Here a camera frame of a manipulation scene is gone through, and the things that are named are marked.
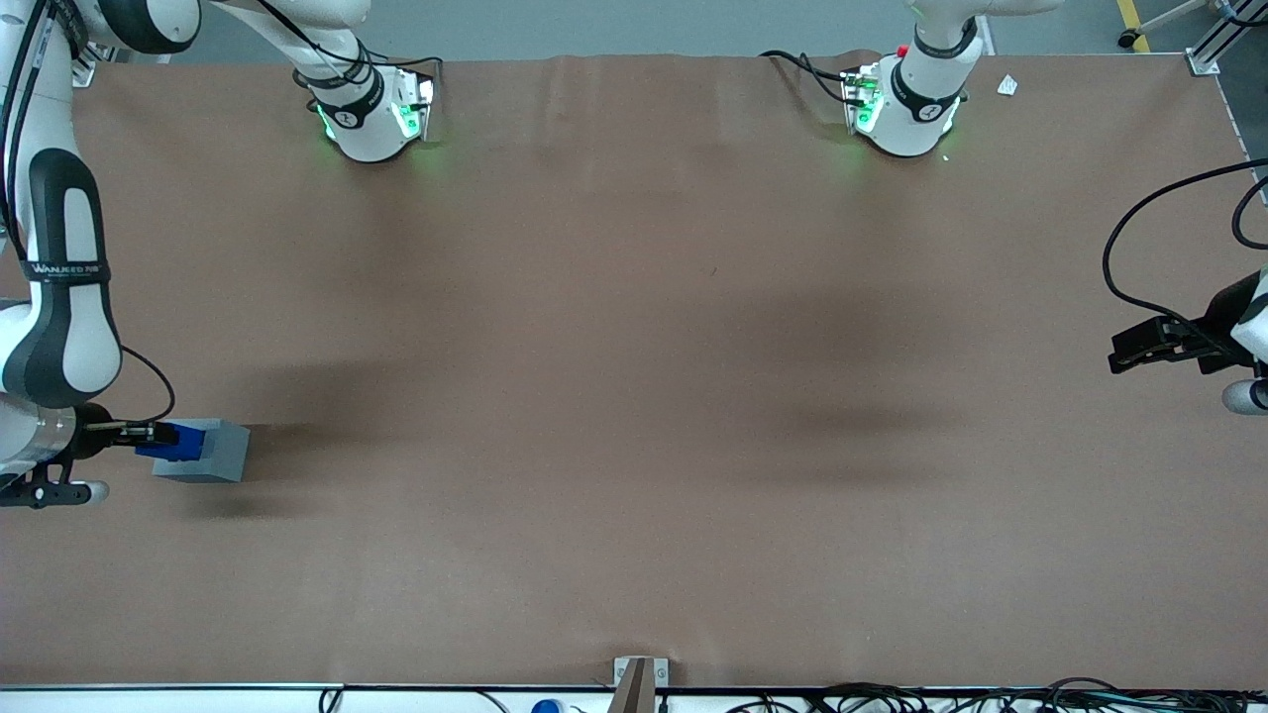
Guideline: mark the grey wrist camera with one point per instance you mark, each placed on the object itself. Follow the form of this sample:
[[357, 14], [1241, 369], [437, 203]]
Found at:
[[1246, 396], [54, 491]]

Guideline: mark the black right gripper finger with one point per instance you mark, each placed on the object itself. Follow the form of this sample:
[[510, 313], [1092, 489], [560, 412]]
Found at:
[[124, 441], [134, 428]]

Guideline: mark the white paper scrap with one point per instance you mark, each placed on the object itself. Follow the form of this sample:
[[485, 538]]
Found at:
[[1007, 85]]

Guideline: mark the aluminium frame profile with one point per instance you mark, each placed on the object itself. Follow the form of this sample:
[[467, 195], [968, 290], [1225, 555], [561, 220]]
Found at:
[[1223, 40], [84, 67]]

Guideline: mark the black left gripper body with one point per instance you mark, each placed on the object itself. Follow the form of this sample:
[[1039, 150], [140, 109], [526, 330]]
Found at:
[[1220, 329]]

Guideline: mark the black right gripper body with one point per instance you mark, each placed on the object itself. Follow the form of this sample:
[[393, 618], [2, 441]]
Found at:
[[92, 438]]

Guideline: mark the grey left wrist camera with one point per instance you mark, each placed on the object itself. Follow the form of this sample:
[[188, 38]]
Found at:
[[1246, 396]]

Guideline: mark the blue plastic part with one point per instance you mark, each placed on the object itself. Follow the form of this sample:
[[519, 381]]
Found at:
[[178, 446]]

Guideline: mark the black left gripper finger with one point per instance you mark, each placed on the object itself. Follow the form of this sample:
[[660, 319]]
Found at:
[[1149, 335], [1154, 360]]

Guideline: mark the cart leg with caster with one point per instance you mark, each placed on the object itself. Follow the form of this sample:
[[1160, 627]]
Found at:
[[1154, 20]]

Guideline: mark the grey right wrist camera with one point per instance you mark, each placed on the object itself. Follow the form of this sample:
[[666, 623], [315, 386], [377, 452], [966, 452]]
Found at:
[[54, 491]]

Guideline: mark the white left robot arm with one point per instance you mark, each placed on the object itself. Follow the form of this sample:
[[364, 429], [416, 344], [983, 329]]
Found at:
[[916, 109]]

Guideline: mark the gray square base block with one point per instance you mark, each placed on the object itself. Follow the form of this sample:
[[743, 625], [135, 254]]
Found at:
[[223, 456]]

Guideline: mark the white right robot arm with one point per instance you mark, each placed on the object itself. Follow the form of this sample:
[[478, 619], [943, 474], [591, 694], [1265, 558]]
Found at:
[[64, 297]]

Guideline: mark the blue round cap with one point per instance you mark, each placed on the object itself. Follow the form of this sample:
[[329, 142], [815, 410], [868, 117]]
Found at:
[[547, 707]]

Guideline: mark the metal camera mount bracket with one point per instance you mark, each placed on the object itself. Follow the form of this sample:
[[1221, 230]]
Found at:
[[639, 683]]

